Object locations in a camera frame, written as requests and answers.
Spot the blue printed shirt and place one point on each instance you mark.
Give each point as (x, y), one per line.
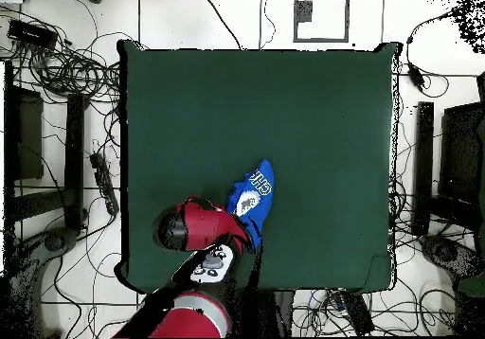
(261, 202)

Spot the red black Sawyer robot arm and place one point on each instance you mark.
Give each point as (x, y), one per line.
(212, 225)

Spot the dark green table cloth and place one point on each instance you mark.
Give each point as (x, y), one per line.
(189, 108)

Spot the long black power strip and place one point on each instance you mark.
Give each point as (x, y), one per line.
(358, 312)

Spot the dark grey square block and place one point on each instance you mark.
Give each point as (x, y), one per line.
(304, 11)

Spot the black electronics box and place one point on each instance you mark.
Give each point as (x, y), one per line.
(32, 34)

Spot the black power adapter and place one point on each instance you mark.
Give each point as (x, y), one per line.
(415, 75)

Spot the black metal frame stand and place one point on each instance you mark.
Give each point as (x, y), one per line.
(74, 146)
(423, 164)

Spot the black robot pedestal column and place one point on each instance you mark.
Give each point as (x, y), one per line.
(280, 310)

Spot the grey pedestal leg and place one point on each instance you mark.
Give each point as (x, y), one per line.
(447, 253)
(53, 240)

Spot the grey square floor frame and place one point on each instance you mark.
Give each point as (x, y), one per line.
(321, 40)

